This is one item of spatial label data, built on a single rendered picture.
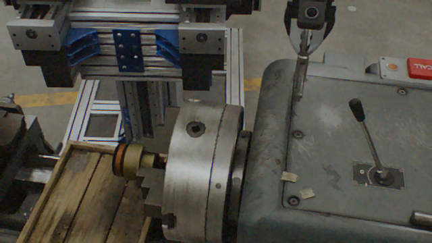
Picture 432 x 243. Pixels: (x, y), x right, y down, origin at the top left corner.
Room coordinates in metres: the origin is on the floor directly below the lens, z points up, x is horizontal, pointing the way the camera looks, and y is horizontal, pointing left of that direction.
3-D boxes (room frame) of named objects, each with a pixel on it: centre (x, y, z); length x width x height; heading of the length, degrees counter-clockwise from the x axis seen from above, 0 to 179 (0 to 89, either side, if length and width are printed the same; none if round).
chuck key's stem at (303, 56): (0.74, -0.16, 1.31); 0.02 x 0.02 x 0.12; 80
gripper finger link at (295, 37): (0.80, -0.15, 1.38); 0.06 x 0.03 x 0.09; 171
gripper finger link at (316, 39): (0.79, -0.19, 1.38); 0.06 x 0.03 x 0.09; 171
